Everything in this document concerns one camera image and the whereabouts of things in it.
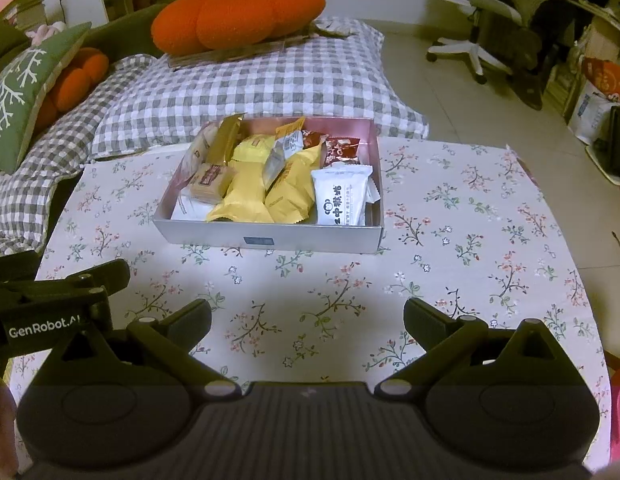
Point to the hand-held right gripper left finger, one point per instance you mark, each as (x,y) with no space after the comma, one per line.
(197,317)

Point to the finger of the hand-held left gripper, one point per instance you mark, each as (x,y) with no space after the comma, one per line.
(99,310)
(89,280)

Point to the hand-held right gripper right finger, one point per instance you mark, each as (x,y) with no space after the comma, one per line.
(420,317)

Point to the silver box with pink inside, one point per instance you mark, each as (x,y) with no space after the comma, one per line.
(214,237)

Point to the beige cracker snack packet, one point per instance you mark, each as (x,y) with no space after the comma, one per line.
(209,185)

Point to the white snack packet green print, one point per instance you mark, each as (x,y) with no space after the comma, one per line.
(340,195)

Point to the gold cookie snack packet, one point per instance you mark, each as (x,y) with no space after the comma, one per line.
(224,140)

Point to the orange labelled snack packet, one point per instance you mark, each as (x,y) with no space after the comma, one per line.
(290,132)

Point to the red brown snack packet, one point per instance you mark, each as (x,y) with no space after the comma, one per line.
(315,139)

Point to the floral tablecloth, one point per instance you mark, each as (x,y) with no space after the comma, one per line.
(490,260)

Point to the plain white snack packet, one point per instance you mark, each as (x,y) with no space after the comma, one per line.
(189,210)

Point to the grey checked blanket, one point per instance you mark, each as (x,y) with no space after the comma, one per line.
(39,170)

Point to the green embroidered cushion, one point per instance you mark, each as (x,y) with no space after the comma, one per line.
(14,100)

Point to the small orange pumpkin cushion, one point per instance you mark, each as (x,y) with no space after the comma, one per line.
(74,85)

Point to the green sofa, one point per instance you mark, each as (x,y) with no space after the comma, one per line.
(119,35)

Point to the grey checked pillow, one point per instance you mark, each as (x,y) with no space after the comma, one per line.
(290,85)

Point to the orange and white bag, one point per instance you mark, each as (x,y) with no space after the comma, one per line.
(590,105)

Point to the large orange pumpkin cushion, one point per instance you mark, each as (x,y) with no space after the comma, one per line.
(239,15)

